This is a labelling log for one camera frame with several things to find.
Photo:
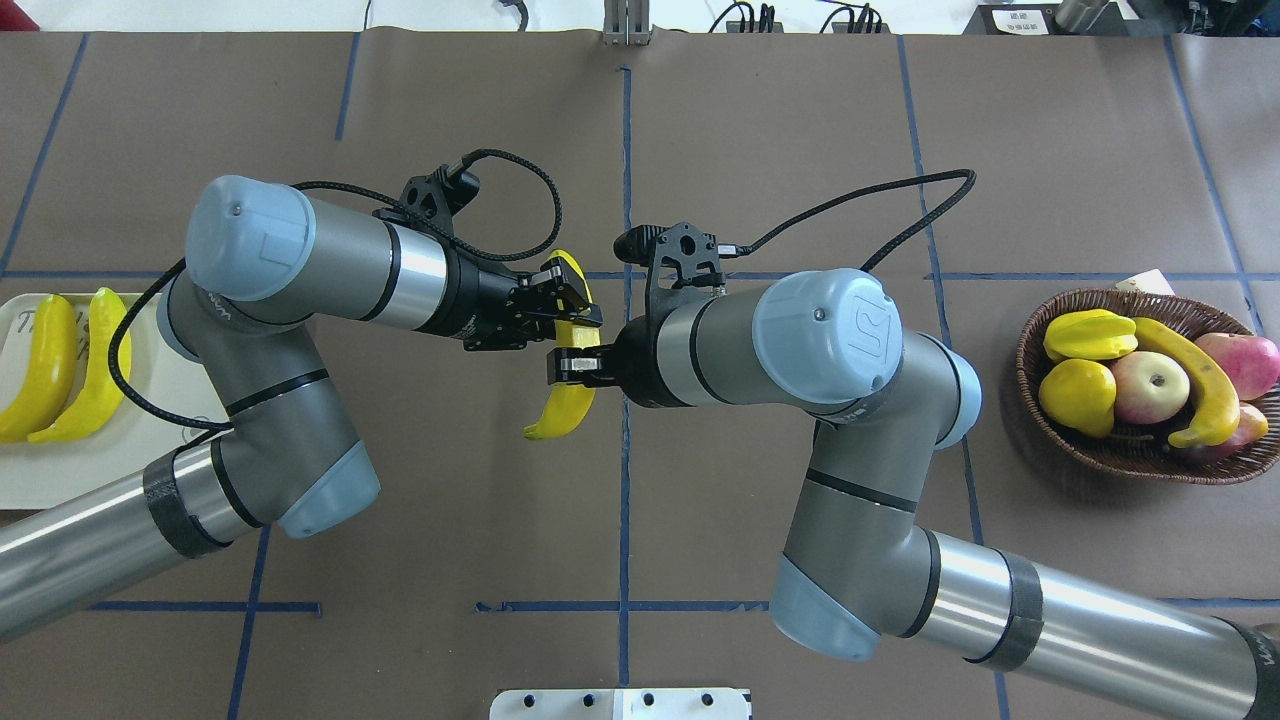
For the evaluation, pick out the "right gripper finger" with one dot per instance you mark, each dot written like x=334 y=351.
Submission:
x=575 y=366

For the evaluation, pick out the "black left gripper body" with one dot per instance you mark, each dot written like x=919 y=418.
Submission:
x=482 y=297

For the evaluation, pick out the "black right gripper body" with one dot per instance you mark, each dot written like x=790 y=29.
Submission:
x=637 y=365

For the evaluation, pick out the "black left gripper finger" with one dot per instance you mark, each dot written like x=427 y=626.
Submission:
x=560 y=293

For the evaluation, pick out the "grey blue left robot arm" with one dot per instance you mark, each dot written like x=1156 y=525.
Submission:
x=261 y=259

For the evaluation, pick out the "white rectangular bear plate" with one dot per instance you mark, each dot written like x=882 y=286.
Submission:
x=37 y=477

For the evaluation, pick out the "yellow lemon in basket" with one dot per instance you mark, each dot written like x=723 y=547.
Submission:
x=1080 y=394

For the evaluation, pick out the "yellow starfruit in basket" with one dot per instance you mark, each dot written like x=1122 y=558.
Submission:
x=1095 y=335

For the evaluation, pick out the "brown woven fruit basket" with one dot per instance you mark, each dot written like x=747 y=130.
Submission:
x=1131 y=454

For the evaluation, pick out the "reddish mango in basket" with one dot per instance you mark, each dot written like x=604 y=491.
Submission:
x=1252 y=425

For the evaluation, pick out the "pale red apple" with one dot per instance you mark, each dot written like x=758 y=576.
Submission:
x=1150 y=388

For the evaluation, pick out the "red apple right side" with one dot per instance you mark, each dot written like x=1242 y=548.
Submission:
x=1251 y=362

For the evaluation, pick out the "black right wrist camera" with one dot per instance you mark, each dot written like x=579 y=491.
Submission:
x=680 y=260

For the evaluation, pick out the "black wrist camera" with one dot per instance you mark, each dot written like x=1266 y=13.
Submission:
x=680 y=260
x=436 y=199

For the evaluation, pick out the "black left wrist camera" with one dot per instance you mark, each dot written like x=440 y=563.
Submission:
x=436 y=199

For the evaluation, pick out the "aluminium frame post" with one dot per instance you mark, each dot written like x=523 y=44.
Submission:
x=627 y=23

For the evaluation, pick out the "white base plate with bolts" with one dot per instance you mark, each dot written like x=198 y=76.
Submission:
x=624 y=703

